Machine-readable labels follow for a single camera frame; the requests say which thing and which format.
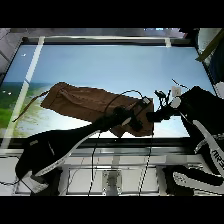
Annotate brown pants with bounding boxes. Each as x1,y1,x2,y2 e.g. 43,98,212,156
12,81,156,139

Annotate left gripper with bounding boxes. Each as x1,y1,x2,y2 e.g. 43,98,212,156
127,111,145,133

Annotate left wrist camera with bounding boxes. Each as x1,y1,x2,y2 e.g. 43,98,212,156
133,96,153,114

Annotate silver frame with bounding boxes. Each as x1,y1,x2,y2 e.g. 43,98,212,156
0,146,224,197

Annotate black cable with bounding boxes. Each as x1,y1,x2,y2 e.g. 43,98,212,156
87,130,103,197
103,88,145,118

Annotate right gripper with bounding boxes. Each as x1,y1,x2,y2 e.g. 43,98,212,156
145,109,168,123

